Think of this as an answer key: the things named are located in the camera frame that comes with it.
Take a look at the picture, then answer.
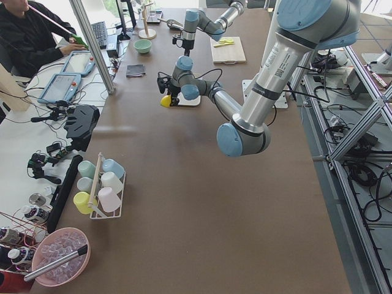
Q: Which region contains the yellow whole lemon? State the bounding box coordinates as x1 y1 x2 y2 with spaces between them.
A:
160 95 172 108

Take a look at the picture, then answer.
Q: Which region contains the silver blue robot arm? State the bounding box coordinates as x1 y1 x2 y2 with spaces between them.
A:
159 1 361 157
174 1 246 56

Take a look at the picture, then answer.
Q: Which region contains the white rabbit tray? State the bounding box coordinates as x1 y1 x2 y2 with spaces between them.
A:
177 92 202 107

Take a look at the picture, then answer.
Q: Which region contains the steel scoop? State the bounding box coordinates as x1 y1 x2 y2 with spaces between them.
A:
159 18 183 30

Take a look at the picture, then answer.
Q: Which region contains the yellow plastic knife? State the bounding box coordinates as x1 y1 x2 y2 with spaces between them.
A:
213 40 235 48

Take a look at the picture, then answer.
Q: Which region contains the bamboo cutting board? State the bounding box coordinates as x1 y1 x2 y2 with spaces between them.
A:
210 37 246 64

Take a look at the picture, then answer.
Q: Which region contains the wooden mug tree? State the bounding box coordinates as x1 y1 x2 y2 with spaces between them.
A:
137 1 156 40

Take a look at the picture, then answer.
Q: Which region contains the mint green bowl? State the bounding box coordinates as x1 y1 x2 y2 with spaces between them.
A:
134 39 152 54

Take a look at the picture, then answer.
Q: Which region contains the grey folded cloth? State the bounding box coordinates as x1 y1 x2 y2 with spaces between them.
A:
126 64 146 77

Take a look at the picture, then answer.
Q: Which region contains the black keyboard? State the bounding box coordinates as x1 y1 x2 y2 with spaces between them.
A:
91 21 107 49

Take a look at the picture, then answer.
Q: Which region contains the light blue cup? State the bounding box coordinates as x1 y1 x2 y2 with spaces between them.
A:
102 159 125 179

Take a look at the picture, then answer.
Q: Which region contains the white cup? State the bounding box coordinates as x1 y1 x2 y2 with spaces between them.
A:
100 171 123 194

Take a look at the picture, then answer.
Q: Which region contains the blue teach pendant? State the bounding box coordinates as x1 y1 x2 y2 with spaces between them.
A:
37 73 81 104
61 51 95 77

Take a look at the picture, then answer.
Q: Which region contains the pale green cup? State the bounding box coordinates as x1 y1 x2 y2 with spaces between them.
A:
78 160 96 179

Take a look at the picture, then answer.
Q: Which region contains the pink cup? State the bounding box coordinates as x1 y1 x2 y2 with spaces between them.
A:
98 187 121 213

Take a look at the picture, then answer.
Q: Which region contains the yellow cup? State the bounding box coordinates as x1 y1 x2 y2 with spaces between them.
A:
73 191 93 214

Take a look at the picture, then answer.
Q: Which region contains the white cup rack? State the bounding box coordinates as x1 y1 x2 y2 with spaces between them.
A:
88 153 126 219

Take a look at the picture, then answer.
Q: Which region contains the person in black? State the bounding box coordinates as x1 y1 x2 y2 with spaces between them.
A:
1 1 86 78

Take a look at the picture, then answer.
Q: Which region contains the pink bowl with ice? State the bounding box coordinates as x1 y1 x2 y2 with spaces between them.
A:
31 227 91 287

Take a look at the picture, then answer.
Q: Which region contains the aluminium frame post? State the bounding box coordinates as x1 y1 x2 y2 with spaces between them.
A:
69 0 115 95

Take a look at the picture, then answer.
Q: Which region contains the metal ice scoop handle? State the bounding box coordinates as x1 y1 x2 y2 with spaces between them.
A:
23 244 89 282

